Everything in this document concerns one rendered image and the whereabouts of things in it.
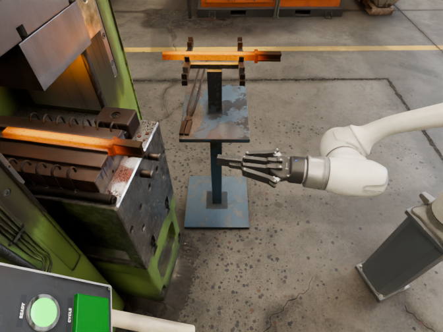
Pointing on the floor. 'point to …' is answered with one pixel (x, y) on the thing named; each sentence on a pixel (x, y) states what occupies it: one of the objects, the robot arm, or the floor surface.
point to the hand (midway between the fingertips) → (229, 161)
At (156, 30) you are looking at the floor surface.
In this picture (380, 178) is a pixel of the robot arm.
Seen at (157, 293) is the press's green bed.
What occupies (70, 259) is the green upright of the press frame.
